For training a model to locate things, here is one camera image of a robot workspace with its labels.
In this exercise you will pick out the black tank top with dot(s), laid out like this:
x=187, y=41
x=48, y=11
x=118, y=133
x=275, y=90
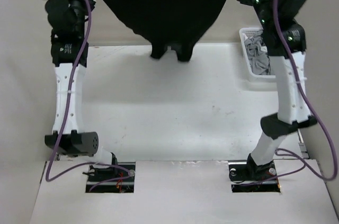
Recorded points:
x=178, y=24

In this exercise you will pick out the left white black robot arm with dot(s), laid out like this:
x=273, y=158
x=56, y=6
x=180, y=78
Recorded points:
x=68, y=137

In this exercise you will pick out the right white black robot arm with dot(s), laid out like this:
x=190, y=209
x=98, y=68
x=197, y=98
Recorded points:
x=286, y=48

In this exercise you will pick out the grey tank top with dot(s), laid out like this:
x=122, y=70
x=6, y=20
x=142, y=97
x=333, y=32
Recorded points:
x=257, y=56

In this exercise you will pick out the white plastic basket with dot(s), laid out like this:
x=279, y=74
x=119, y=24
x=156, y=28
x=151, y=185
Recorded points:
x=249, y=32

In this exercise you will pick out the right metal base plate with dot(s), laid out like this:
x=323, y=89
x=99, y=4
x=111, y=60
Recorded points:
x=238, y=175

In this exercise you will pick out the metal base plate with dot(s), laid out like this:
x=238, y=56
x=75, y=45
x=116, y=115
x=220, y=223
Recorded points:
x=111, y=180
x=238, y=175

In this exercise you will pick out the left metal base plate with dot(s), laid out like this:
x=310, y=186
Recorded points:
x=111, y=180

